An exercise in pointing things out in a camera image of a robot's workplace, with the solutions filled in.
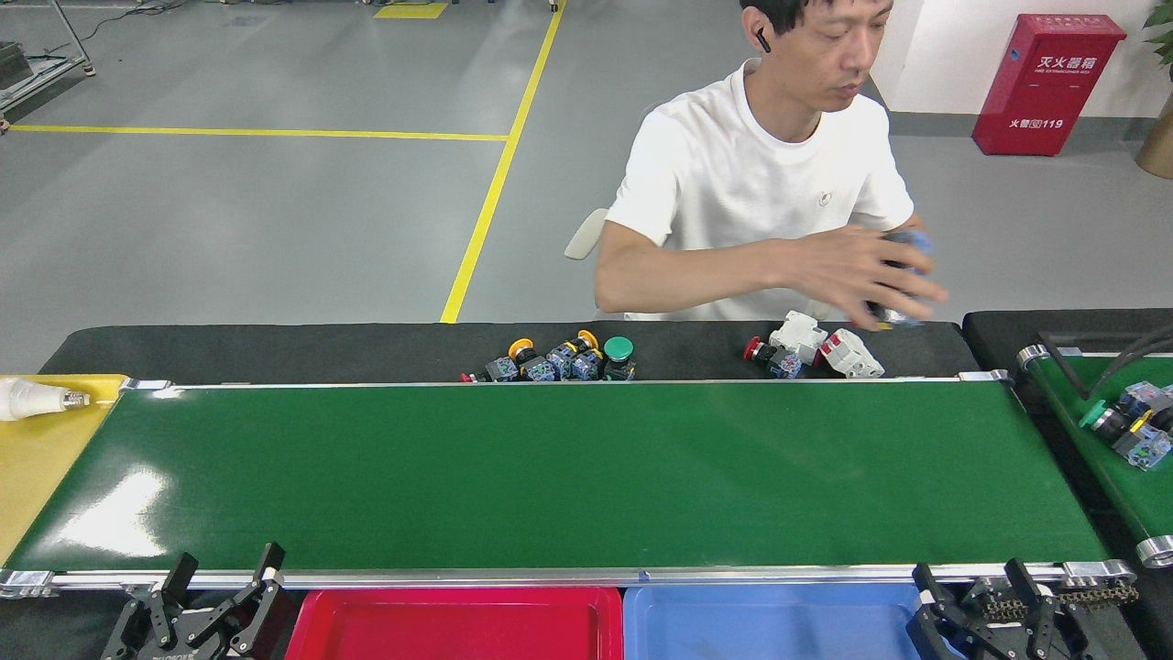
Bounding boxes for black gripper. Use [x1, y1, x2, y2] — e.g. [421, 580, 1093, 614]
[101, 543, 299, 660]
[905, 557, 1091, 660]

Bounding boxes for green push button switch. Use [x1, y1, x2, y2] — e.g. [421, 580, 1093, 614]
[602, 336, 639, 381]
[1079, 382, 1173, 443]

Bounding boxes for blue and black switch part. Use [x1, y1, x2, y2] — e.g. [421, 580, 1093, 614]
[866, 227, 937, 329]

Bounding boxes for short green conveyor belt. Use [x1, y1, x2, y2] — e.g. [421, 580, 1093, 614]
[1017, 344, 1173, 569]

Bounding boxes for yellow plastic tray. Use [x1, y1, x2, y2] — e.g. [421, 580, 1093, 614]
[0, 373, 129, 565]

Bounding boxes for person's right hand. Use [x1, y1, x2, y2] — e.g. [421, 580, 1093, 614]
[790, 225, 949, 322]

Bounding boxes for blue plastic bin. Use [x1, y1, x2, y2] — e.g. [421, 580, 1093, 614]
[623, 583, 928, 660]

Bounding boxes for red plastic bin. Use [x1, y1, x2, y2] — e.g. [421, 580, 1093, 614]
[286, 587, 626, 660]

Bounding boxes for white light bulb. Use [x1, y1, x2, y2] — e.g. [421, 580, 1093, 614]
[0, 376, 93, 423]

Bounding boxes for person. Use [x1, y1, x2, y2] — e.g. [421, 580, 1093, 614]
[594, 0, 949, 329]

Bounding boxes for potted plant in gold pot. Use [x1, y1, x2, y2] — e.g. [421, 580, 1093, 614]
[1135, 0, 1173, 180]

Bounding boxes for grey office chair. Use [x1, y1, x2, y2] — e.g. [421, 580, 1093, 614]
[565, 208, 610, 260]

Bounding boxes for red fire extinguisher box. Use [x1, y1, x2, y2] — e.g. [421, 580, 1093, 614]
[971, 13, 1128, 157]

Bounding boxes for silver metal rack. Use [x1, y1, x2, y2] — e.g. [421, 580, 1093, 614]
[0, 0, 97, 137]

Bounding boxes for dark grey equipment box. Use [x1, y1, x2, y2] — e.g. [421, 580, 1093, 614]
[0, 41, 36, 90]

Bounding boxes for conveyor drive chain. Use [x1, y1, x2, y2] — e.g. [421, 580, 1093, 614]
[962, 585, 1140, 626]

